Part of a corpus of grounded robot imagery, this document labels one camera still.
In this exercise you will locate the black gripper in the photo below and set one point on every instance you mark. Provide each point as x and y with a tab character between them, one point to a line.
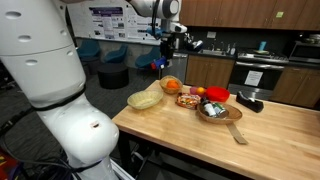
167	46

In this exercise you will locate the blue toy brick car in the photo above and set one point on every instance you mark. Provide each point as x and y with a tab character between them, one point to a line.
158	64

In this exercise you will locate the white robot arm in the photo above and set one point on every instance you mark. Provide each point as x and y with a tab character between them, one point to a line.
39	53

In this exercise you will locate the brown wicker basket with ball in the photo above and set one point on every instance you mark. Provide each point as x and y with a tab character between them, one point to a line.
164	81

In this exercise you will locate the light oval wicker basket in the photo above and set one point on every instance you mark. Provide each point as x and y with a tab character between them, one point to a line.
144	99

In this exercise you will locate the stainless steel dishwasher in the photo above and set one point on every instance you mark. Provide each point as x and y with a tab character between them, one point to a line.
177	66

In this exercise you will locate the kitchen sink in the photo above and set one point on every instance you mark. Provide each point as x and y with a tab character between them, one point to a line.
211	52

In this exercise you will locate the teal chair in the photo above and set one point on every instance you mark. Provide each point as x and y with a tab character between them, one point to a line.
116	56

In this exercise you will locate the pink bowl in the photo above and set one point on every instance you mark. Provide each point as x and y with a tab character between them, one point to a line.
193	90

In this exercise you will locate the small orange fruit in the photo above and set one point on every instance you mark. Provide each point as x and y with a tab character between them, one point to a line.
200	91

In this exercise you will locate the orange noodle packet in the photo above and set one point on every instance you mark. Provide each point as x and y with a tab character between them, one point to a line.
187	100

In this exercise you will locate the black round ottoman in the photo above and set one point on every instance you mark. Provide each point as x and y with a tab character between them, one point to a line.
113	75

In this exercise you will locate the red plastic bowl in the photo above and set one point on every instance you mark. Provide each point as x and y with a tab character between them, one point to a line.
215	93

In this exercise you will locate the wooden bowl with cans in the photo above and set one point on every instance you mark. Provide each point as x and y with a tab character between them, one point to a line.
218	113

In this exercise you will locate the stainless steel oven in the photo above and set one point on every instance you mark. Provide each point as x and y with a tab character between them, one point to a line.
256	73

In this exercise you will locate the black tape dispenser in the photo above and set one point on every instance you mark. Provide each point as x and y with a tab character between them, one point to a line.
254	105

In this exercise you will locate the cardboard strip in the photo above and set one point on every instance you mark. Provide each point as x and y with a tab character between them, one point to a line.
236	134

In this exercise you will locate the microwave oven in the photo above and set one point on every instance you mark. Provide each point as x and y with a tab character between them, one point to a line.
305	52

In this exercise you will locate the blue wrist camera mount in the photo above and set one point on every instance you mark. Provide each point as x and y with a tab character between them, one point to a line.
156	33

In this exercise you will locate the wall poster board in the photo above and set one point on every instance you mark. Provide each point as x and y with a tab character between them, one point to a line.
113	20

